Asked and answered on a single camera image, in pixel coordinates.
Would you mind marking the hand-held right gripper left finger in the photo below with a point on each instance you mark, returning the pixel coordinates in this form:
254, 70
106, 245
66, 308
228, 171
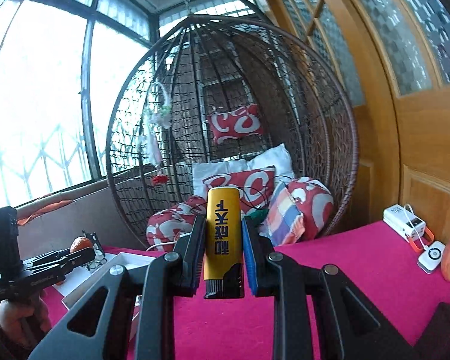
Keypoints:
197, 258

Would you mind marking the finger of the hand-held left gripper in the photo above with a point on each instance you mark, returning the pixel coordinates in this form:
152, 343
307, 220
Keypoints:
80, 257
48, 255

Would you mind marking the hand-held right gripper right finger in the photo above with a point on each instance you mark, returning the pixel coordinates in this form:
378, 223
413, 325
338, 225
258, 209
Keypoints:
249, 258

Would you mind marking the orange mandarin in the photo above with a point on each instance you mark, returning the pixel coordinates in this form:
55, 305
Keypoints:
80, 244

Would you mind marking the white tray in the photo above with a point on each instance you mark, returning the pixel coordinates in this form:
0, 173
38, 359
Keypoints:
90, 281

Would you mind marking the yellow black lighter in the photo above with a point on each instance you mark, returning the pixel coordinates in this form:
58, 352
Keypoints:
223, 232

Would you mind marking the person's left hand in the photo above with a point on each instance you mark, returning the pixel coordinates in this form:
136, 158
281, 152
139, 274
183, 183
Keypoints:
9, 318

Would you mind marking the black eyeglasses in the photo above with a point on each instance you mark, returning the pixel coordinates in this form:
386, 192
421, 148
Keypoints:
93, 265

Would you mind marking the green cloth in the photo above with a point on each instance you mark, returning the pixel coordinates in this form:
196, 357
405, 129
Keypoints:
260, 215

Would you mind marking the long red white cushion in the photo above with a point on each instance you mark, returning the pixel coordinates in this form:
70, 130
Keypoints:
168, 221

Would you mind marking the orange cloth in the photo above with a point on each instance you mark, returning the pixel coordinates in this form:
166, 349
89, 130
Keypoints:
48, 206

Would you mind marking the striped pastel cushion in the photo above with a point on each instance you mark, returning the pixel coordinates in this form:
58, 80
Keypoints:
285, 213

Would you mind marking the square red white cushion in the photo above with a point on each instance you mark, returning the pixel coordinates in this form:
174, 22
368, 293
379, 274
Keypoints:
255, 183

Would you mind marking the round red white cushion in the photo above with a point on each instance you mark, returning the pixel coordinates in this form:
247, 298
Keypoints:
315, 202

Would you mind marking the red hanging ornament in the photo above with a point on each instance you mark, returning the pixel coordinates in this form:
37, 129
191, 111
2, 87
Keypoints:
159, 180

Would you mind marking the white pillow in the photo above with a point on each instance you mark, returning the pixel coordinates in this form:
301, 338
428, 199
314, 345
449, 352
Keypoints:
273, 157

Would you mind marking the magenta tablecloth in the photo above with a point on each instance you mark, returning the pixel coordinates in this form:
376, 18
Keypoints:
360, 255

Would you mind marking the small red white cushion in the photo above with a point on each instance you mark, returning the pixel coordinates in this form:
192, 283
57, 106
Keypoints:
236, 123

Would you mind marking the black framed window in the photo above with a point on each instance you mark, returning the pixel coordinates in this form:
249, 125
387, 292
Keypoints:
33, 101

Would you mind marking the white dream catcher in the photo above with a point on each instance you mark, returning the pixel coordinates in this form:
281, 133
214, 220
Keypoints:
164, 114

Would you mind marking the white power bank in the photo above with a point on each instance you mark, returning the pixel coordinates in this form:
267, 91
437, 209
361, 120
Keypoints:
397, 215

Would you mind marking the wicker hanging egg chair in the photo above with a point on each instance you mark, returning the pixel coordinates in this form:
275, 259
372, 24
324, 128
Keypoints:
225, 82

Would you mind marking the wooden folding door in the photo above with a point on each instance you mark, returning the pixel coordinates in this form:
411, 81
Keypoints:
416, 131

